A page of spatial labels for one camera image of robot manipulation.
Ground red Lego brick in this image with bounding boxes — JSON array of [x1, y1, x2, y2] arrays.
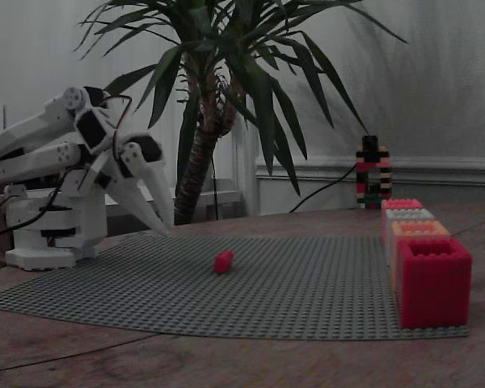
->
[[213, 249, 234, 276]]

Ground grey studded baseplate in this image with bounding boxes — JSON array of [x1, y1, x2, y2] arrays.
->
[[0, 234, 471, 341]]

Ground multicolour brick tower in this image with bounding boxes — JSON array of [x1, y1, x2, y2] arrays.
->
[[355, 145, 391, 210]]

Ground pink brick box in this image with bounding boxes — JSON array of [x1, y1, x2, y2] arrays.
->
[[380, 198, 424, 243]]

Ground grey brick box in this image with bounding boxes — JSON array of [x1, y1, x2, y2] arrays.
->
[[383, 208, 436, 248]]

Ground orange brick box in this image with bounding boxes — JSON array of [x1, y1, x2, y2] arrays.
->
[[390, 220, 452, 292]]

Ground red brick box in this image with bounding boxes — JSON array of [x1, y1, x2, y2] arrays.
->
[[399, 237, 473, 329]]

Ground green yucca plant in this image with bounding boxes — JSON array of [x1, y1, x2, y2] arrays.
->
[[74, 0, 409, 226]]

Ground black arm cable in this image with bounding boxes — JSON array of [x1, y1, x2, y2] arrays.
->
[[0, 167, 73, 243]]

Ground black camera cable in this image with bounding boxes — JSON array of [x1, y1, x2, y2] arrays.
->
[[289, 163, 359, 214]]

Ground thin dark table cable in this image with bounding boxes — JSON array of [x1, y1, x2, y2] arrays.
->
[[0, 333, 159, 375]]

